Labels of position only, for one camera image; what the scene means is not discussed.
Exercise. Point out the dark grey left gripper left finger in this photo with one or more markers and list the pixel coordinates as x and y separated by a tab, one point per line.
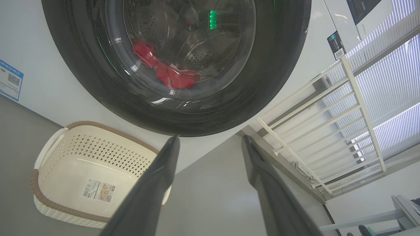
144	203

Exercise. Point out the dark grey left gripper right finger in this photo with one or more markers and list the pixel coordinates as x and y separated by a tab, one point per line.
279	209

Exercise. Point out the washing machine glass door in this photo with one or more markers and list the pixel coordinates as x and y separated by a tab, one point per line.
98	98

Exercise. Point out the red and white garment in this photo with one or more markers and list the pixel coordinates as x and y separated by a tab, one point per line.
177	80

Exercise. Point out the cream laundry basket brown rim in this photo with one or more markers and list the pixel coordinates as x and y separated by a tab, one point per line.
72	170

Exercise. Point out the stainless steel washing machine drum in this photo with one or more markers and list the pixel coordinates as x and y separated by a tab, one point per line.
203	49

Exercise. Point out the white washing machine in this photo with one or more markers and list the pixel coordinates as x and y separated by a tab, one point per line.
42	65

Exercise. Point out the paper barcode label sticker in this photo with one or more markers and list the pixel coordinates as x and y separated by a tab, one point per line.
98	190

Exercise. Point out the white slatted drying rack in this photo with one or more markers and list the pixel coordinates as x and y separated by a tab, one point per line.
351	85

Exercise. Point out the white window blinds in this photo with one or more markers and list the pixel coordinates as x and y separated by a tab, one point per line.
393	82

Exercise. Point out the black QR code sticker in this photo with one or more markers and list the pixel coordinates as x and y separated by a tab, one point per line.
336	46

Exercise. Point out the blue energy label sticker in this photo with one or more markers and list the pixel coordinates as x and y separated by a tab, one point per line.
11	80

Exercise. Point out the grey metal frame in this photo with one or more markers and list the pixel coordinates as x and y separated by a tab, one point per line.
405	209

